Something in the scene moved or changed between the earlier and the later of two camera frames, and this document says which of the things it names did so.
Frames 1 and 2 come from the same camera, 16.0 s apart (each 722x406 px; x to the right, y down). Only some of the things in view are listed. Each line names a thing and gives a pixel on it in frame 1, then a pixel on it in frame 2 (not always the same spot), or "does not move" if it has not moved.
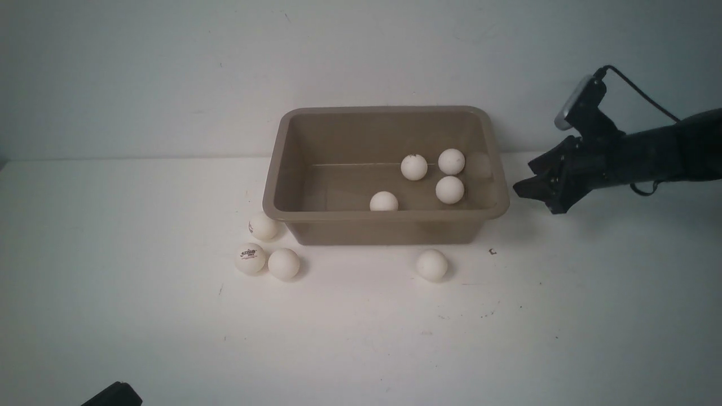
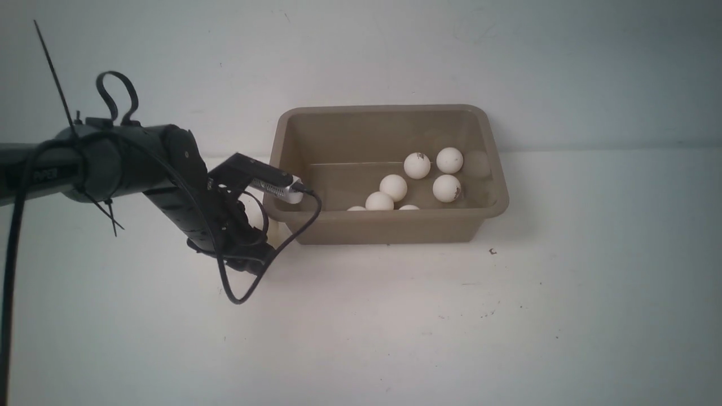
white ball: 383,201 -> 395,186
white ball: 414,167 does not move
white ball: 431,264 -> 379,201
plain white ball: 449,190 does not move
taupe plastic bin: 326,162 does not move
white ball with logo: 451,161 does not move
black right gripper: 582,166 -> 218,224
